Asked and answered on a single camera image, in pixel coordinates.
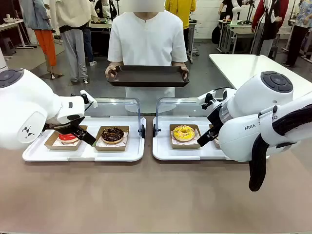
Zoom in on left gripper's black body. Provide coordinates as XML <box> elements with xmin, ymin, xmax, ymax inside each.
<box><xmin>55</xmin><ymin>114</ymin><xmax>85</xmax><ymax>131</ymax></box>

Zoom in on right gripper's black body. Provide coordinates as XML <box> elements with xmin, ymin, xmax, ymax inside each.
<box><xmin>206</xmin><ymin>106</ymin><xmax>225</xmax><ymax>134</ymax></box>

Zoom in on red glazed donut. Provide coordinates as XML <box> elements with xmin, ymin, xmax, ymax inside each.
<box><xmin>44</xmin><ymin>125</ymin><xmax>88</xmax><ymax>151</ymax></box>
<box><xmin>58</xmin><ymin>133</ymin><xmax>80</xmax><ymax>144</ymax></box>

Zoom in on dark brown serving tray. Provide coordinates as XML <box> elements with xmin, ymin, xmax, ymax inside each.
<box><xmin>107</xmin><ymin>65</ymin><xmax>190</xmax><ymax>88</ymax></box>

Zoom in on sprinkled chocolate donut in box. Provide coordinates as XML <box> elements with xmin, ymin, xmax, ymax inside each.
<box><xmin>209</xmin><ymin>123</ymin><xmax>221</xmax><ymax>149</ymax></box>

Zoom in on yellow glazed donut in box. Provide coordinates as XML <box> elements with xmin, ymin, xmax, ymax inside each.
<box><xmin>169</xmin><ymin>123</ymin><xmax>203</xmax><ymax>149</ymax></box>

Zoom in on yellow sprinkled donut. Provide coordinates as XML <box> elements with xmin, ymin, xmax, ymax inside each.
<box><xmin>172</xmin><ymin>125</ymin><xmax>196</xmax><ymax>142</ymax></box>

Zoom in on person in white shirt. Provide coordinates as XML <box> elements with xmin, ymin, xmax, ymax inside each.
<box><xmin>108</xmin><ymin>0</ymin><xmax>188</xmax><ymax>115</ymax></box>

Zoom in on person's left hand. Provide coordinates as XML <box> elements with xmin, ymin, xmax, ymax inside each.
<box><xmin>175</xmin><ymin>62</ymin><xmax>190</xmax><ymax>80</ymax></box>

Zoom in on person's right hand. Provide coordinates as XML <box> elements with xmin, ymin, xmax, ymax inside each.
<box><xmin>104</xmin><ymin>62</ymin><xmax>122</xmax><ymax>80</ymax></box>

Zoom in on white display tray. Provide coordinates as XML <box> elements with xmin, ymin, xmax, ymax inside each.
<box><xmin>22</xmin><ymin>116</ymin><xmax>146</xmax><ymax>163</ymax></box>
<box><xmin>152</xmin><ymin>116</ymin><xmax>234</xmax><ymax>161</ymax></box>

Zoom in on clear hinged tray lid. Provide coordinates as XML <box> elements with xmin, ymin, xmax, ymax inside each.
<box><xmin>152</xmin><ymin>97</ymin><xmax>220</xmax><ymax>139</ymax></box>
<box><xmin>84</xmin><ymin>97</ymin><xmax>146</xmax><ymax>140</ymax></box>

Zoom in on large white table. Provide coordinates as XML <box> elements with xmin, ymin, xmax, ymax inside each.
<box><xmin>209</xmin><ymin>53</ymin><xmax>312</xmax><ymax>100</ymax></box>

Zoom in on bystander in dark jeans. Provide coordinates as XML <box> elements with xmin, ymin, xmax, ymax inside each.
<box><xmin>82</xmin><ymin>26</ymin><xmax>98</xmax><ymax>67</ymax></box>

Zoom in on bystander in orange trousers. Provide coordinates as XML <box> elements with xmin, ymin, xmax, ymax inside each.
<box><xmin>19</xmin><ymin>0</ymin><xmax>59</xmax><ymax>80</ymax></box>

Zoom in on black hanging bag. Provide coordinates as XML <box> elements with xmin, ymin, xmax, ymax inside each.
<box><xmin>211</xmin><ymin>24</ymin><xmax>221</xmax><ymax>45</ymax></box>

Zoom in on grey background work desk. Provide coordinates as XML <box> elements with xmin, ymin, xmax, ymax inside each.
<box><xmin>216</xmin><ymin>19</ymin><xmax>260</xmax><ymax>54</ymax></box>

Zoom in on grey plastic stool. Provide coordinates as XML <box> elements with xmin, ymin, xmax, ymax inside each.
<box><xmin>0</xmin><ymin>39</ymin><xmax>17</xmax><ymax>56</ymax></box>

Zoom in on background desk with green light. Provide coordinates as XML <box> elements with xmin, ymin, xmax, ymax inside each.
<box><xmin>90</xmin><ymin>18</ymin><xmax>113</xmax><ymax>37</ymax></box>

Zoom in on black slanted stand pole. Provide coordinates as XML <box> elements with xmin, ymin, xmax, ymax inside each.
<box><xmin>255</xmin><ymin>0</ymin><xmax>278</xmax><ymax>57</ymax></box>

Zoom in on bystander in cream sweater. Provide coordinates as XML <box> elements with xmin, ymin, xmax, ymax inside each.
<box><xmin>56</xmin><ymin>0</ymin><xmax>98</xmax><ymax>84</ymax></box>

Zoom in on white background desk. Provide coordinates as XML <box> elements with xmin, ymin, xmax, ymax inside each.
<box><xmin>0</xmin><ymin>18</ymin><xmax>37</xmax><ymax>49</ymax></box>

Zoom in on bystander in yellow shirt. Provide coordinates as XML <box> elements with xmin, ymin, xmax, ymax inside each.
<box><xmin>165</xmin><ymin>0</ymin><xmax>197</xmax><ymax>51</ymax></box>

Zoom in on bystander in black clothes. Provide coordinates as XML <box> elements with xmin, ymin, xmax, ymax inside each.
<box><xmin>218</xmin><ymin>0</ymin><xmax>234</xmax><ymax>21</ymax></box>

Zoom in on bystander in red jacket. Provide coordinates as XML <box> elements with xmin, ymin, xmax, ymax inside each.
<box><xmin>252</xmin><ymin>0</ymin><xmax>290</xmax><ymax>57</ymax></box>

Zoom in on bystander in blue floral shirt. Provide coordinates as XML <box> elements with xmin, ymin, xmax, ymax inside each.
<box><xmin>285</xmin><ymin>0</ymin><xmax>312</xmax><ymax>68</ymax></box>

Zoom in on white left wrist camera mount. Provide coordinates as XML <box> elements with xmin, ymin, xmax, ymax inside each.
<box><xmin>57</xmin><ymin>89</ymin><xmax>98</xmax><ymax>124</ymax></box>

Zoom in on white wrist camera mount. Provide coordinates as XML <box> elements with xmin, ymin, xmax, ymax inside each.
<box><xmin>57</xmin><ymin>89</ymin><xmax>98</xmax><ymax>124</ymax></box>
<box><xmin>196</xmin><ymin>87</ymin><xmax>238</xmax><ymax>110</ymax></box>

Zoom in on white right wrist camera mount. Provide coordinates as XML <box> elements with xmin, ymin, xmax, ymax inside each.
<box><xmin>196</xmin><ymin>87</ymin><xmax>238</xmax><ymax>110</ymax></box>

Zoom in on black sleeved cable bundle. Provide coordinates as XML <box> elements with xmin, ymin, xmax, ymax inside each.
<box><xmin>248</xmin><ymin>104</ymin><xmax>312</xmax><ymax>192</ymax></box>

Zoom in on grey metal frame desk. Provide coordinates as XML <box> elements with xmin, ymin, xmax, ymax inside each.
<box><xmin>187</xmin><ymin>19</ymin><xmax>198</xmax><ymax>64</ymax></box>

